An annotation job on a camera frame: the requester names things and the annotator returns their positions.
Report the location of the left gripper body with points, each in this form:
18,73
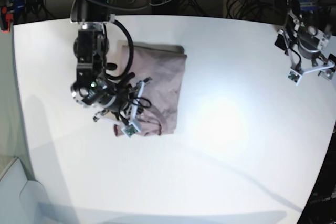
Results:
305,46

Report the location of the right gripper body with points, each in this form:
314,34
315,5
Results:
120,103

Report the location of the mauve pink t-shirt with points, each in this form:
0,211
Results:
165,65

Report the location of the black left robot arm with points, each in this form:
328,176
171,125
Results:
307,13

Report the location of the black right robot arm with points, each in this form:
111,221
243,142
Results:
91,45

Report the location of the white bin corner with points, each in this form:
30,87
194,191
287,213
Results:
21,199

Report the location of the red black clamp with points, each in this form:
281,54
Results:
7,17

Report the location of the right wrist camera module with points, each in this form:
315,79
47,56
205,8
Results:
131,129

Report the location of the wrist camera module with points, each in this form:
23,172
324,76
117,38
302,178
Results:
294,76
131,129

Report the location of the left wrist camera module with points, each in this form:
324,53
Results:
294,76

